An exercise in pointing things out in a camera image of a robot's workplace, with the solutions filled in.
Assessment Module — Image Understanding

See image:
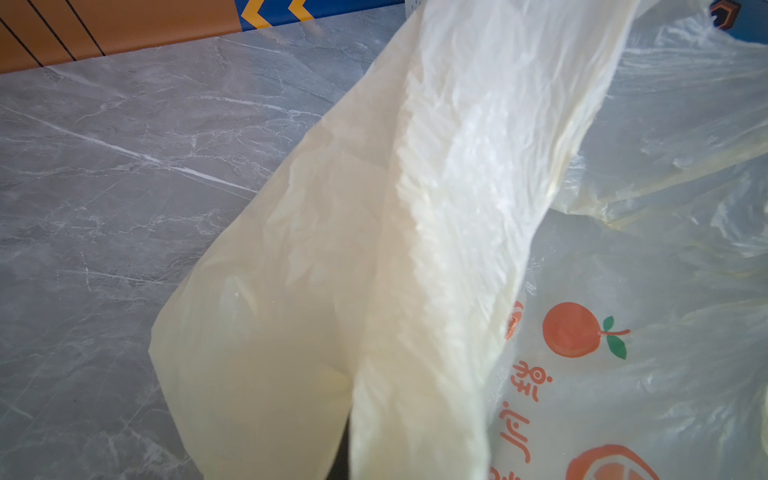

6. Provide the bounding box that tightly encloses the yellow translucent plastic bag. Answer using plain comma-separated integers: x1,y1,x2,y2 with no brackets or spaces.
149,1,767,479

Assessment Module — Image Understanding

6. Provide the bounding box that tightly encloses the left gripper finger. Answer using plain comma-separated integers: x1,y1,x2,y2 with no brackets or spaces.
326,418,350,480

